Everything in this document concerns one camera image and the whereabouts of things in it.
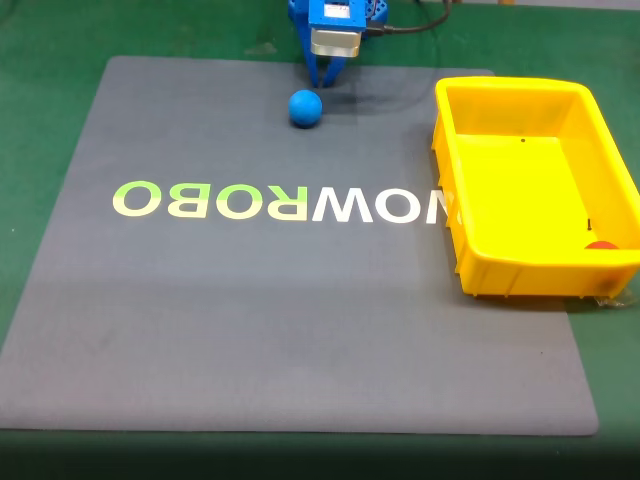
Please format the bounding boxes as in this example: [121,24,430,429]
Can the blue ball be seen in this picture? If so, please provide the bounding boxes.
[288,89,324,129]

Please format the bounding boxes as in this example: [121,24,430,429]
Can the yellow plastic bin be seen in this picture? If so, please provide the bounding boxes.
[431,76,640,300]

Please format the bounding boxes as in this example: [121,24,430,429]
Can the grey mat with NOWROBO print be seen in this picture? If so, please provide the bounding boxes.
[0,55,600,437]

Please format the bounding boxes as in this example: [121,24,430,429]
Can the clear plastic bag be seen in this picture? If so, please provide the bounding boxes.
[593,288,632,308]

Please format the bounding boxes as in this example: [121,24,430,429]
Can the silver camera box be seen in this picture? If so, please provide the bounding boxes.
[309,26,362,59]

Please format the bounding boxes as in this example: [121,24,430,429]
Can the black cable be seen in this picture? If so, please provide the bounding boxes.
[368,0,454,37]

